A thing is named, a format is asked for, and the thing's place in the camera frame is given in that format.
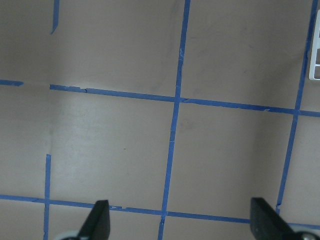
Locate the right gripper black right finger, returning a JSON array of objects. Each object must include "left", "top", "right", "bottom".
[{"left": 250, "top": 197, "right": 300, "bottom": 240}]

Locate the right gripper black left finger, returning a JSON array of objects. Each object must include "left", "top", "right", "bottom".
[{"left": 76, "top": 200, "right": 111, "bottom": 240}]

